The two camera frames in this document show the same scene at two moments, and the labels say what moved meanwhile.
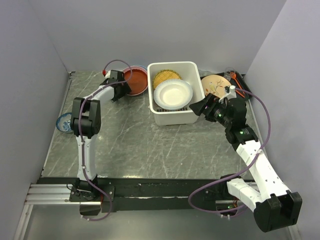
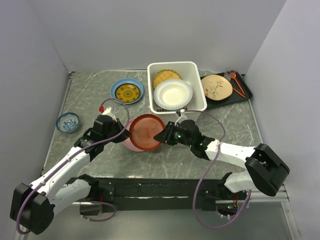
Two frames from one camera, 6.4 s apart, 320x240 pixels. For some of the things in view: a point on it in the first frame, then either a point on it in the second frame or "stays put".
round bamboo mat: (163, 75) stays put
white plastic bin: (189, 72) stays put
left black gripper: (126, 91) -> (118, 125)
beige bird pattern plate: (214, 84) stays put
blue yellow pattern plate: (142, 66) -> (127, 90)
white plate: (172, 94) stays put
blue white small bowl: (63, 122) stays put
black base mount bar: (150, 194) stays put
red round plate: (137, 78) -> (143, 128)
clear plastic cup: (229, 73) stays put
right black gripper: (213, 102) -> (166, 135)
